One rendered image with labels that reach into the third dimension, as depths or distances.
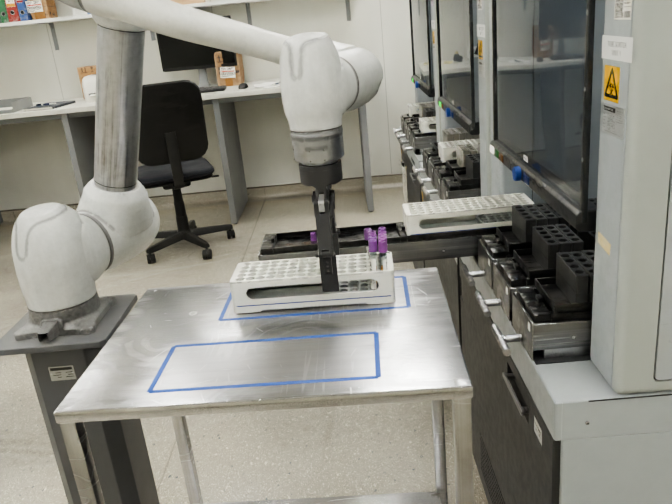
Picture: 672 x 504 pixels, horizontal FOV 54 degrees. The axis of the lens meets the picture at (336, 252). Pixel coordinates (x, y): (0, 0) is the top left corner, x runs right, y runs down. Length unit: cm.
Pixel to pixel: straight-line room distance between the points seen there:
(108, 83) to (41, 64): 390
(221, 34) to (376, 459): 139
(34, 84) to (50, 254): 401
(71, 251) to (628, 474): 118
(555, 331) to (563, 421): 15
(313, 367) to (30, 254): 77
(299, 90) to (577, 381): 64
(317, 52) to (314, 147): 15
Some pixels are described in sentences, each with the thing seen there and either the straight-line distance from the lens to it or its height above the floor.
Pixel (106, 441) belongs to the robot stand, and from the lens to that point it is 171.
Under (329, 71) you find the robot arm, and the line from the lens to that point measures 110.
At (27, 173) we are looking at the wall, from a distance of 567.
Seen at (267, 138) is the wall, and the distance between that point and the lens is 511.
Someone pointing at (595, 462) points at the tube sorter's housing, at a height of 62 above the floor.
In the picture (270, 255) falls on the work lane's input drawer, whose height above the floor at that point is 80.
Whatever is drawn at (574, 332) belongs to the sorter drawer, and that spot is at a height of 78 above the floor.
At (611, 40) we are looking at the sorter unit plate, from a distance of 100.
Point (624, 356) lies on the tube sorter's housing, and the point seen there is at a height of 81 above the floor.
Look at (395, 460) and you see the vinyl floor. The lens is 215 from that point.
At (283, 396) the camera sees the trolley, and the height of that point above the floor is 82.
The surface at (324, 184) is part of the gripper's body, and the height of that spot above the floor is 105.
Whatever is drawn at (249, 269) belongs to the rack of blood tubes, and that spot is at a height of 88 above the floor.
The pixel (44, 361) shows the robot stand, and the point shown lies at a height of 64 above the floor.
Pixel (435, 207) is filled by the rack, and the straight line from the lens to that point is 159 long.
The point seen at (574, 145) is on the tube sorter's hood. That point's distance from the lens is 111.
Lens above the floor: 132
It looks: 20 degrees down
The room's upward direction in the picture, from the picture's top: 6 degrees counter-clockwise
